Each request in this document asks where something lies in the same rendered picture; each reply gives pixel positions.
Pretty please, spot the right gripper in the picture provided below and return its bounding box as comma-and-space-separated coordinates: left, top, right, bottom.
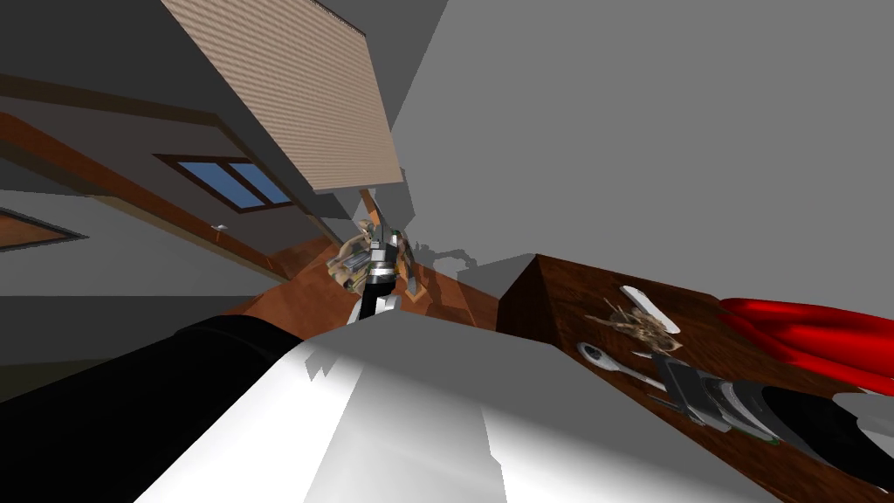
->
630, 348, 732, 432

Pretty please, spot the beige knobbly object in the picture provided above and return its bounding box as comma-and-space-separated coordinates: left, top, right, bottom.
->
327, 219, 378, 293

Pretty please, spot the silver spoon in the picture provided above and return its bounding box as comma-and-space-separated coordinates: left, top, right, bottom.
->
576, 341, 669, 392

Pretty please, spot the brown twig bundle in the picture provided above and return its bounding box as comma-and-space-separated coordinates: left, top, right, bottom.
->
584, 299, 685, 358

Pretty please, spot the white flat utensil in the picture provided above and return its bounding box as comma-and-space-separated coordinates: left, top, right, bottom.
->
619, 284, 683, 336

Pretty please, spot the dark brown wooden table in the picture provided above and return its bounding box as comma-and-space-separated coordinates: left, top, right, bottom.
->
494, 253, 894, 503

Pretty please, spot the red cloth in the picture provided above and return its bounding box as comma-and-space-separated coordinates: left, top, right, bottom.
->
717, 297, 894, 396

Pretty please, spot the brown framed blue window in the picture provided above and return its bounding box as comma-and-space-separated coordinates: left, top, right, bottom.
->
153, 153, 295, 215

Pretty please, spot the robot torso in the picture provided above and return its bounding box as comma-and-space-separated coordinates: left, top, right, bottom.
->
132, 296, 794, 503

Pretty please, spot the dark framed brown picture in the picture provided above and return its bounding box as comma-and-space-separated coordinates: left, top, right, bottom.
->
0, 207, 91, 252

